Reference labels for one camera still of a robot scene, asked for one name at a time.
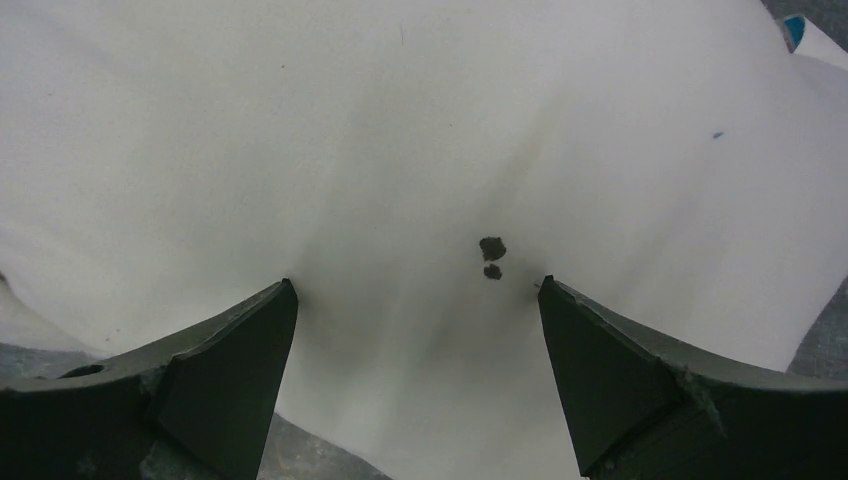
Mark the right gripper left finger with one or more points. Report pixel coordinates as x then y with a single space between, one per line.
201 398

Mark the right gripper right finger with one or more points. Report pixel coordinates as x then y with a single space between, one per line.
640 404

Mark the white pillow insert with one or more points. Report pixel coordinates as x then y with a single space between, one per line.
416 168

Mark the white pillowcase with blue ruffle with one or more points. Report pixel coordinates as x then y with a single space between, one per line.
803 37

